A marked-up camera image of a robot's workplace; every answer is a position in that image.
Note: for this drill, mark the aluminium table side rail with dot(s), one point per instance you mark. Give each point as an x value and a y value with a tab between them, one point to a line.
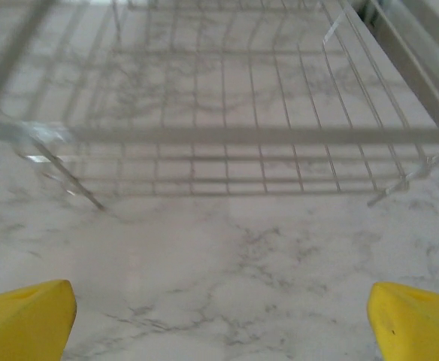
426	34

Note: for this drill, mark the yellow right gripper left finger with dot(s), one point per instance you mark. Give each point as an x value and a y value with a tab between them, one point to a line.
20	327

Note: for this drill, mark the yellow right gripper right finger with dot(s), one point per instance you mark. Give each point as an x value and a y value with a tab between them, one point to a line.
418	331

